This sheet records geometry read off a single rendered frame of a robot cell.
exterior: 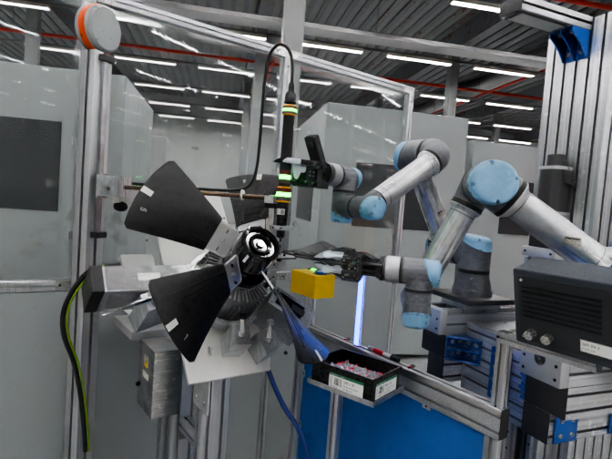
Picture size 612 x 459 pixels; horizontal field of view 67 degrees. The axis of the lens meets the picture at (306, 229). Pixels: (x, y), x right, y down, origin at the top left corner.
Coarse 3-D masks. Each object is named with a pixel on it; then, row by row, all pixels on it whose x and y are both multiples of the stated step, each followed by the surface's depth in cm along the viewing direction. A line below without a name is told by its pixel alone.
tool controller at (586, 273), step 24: (528, 264) 111; (552, 264) 109; (576, 264) 107; (528, 288) 108; (552, 288) 103; (576, 288) 99; (600, 288) 95; (528, 312) 109; (552, 312) 104; (576, 312) 100; (600, 312) 96; (528, 336) 108; (552, 336) 106; (576, 336) 101; (600, 336) 97; (600, 360) 98
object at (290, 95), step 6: (288, 90) 136; (288, 96) 135; (294, 96) 136; (288, 102) 139; (294, 102) 136; (282, 204) 137; (288, 204) 138; (282, 210) 137; (288, 210) 139; (276, 216) 138; (282, 216) 137; (276, 222) 138; (282, 222) 138; (282, 234) 138
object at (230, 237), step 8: (224, 224) 131; (216, 232) 131; (224, 232) 132; (232, 232) 132; (216, 240) 132; (232, 240) 132; (208, 248) 131; (216, 248) 132; (224, 248) 132; (224, 256) 132
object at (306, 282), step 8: (296, 272) 186; (304, 272) 182; (312, 272) 184; (296, 280) 186; (304, 280) 181; (312, 280) 177; (320, 280) 177; (328, 280) 180; (296, 288) 186; (304, 288) 181; (312, 288) 177; (320, 288) 178; (328, 288) 180; (312, 296) 177; (320, 296) 178; (328, 296) 181
